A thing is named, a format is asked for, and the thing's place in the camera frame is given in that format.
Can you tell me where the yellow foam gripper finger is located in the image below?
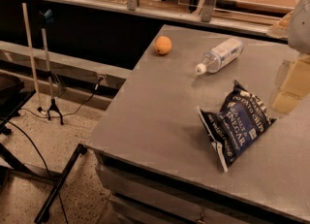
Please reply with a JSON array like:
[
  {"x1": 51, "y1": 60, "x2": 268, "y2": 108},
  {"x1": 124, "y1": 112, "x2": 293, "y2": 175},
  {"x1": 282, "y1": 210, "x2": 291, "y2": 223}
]
[{"x1": 271, "y1": 54, "x2": 310, "y2": 114}]

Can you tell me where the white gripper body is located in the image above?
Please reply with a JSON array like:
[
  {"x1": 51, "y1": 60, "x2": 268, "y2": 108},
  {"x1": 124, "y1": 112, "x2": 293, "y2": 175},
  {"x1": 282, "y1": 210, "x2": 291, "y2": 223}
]
[{"x1": 288, "y1": 0, "x2": 310, "y2": 54}]

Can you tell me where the orange fruit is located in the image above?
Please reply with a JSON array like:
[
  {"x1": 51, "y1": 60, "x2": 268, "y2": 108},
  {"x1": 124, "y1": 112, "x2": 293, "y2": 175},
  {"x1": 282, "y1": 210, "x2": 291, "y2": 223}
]
[{"x1": 154, "y1": 36, "x2": 172, "y2": 55}]

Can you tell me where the blue potato chips bag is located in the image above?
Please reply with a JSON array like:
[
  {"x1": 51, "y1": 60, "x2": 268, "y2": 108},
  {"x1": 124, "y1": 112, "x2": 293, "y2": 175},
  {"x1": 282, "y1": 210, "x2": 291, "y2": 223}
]
[{"x1": 197, "y1": 80, "x2": 276, "y2": 172}]

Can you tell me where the clear plastic water bottle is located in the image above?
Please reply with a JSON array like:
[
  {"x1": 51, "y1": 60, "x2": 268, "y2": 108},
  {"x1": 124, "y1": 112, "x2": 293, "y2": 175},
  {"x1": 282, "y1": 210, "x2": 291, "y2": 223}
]
[{"x1": 195, "y1": 37, "x2": 244, "y2": 76}]

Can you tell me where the grey table drawer unit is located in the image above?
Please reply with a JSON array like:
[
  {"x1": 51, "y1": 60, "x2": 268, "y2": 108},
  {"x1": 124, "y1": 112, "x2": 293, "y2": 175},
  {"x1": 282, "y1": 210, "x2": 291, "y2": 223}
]
[{"x1": 96, "y1": 152, "x2": 309, "y2": 224}]

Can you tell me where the low grey bench ledge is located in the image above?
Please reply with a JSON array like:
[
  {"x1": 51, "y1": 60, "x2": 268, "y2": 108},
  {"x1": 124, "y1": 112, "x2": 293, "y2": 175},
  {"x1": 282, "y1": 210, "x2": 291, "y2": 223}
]
[{"x1": 0, "y1": 41, "x2": 131, "y2": 102}]

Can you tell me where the tripod stand with blue top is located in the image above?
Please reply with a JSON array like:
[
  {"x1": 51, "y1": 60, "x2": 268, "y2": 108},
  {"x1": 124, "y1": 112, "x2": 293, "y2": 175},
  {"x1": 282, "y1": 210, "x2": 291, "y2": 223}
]
[{"x1": 39, "y1": 9, "x2": 64, "y2": 125}]

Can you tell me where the white pole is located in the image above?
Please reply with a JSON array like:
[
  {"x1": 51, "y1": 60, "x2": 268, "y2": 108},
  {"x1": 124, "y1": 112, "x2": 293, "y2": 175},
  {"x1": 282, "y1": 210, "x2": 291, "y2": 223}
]
[{"x1": 22, "y1": 3, "x2": 47, "y2": 116}]

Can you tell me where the black floor cable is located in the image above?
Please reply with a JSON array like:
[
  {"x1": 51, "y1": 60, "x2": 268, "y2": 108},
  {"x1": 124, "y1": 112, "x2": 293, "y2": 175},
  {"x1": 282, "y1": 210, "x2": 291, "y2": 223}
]
[{"x1": 20, "y1": 76, "x2": 105, "y2": 119}]

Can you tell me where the black metal stand frame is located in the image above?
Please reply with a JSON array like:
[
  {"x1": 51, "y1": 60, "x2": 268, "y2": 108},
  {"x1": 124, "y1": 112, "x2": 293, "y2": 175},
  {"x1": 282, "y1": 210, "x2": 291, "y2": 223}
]
[{"x1": 0, "y1": 73, "x2": 87, "y2": 224}]

